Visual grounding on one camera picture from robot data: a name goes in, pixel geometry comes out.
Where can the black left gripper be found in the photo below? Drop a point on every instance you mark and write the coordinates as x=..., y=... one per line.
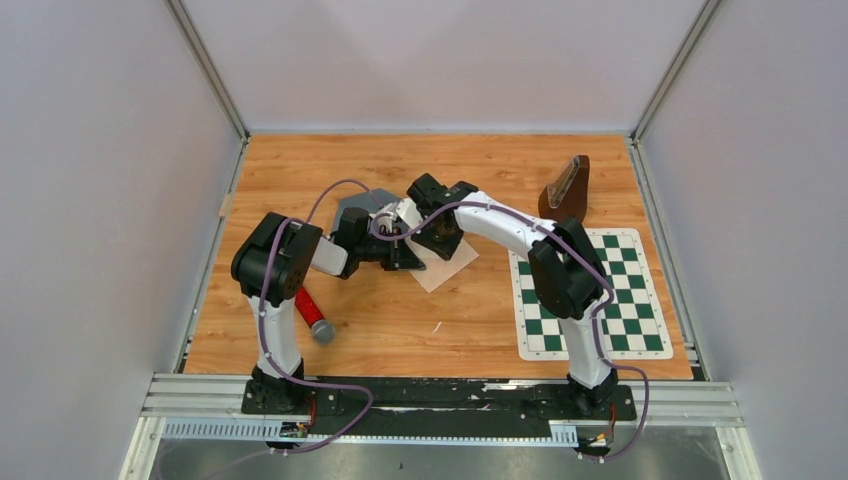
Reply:
x=400, y=256

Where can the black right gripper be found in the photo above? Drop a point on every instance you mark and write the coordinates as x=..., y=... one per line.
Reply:
x=446, y=250

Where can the cream pink envelope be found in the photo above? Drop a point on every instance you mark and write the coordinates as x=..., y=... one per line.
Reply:
x=437, y=271

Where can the grey envelope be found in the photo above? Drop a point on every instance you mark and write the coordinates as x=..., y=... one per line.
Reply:
x=372, y=202

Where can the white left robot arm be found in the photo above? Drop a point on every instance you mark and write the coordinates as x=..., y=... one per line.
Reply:
x=270, y=268

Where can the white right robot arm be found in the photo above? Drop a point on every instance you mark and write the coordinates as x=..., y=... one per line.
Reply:
x=569, y=279

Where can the red microphone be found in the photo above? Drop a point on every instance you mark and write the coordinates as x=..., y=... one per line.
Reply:
x=322, y=331

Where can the wooden metronome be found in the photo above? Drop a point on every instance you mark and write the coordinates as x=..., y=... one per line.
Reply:
x=567, y=195

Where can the green white chessboard mat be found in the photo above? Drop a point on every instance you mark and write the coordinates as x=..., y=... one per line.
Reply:
x=633, y=325

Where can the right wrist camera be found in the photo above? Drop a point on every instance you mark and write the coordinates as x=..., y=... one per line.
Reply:
x=402, y=215

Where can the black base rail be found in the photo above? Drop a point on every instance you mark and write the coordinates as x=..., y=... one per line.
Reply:
x=431, y=407

